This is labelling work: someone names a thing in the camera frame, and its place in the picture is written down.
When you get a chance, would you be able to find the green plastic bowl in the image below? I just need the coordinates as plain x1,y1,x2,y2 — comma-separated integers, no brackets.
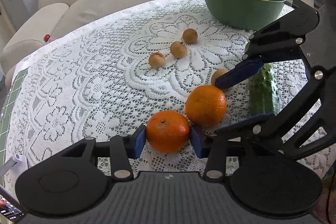
205,0,288,31

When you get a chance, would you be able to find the white lace tablecloth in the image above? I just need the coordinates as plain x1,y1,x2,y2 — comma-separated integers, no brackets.
1,0,250,166

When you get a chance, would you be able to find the small red ball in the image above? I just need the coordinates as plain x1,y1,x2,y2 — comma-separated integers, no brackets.
44,34,51,43

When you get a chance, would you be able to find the small brown kiwi back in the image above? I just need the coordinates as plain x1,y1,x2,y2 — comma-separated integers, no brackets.
182,28,198,44

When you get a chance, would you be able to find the orange mandarin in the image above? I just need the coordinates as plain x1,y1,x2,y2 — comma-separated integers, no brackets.
185,85,227,127
146,110,190,153

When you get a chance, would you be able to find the small brown kiwi left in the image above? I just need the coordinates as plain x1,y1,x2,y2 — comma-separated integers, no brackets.
148,52,165,68

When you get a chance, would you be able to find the smartphone at table edge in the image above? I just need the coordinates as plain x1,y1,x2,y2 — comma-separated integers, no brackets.
0,186,26,223

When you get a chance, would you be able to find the green cucumber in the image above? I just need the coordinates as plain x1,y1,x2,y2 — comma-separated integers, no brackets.
248,64,280,116

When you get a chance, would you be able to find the small brown kiwi front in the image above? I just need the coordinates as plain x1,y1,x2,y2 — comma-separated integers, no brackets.
170,41,187,59

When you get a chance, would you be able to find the small brown kiwi near gripper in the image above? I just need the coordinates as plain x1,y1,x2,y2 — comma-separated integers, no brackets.
211,68,228,86

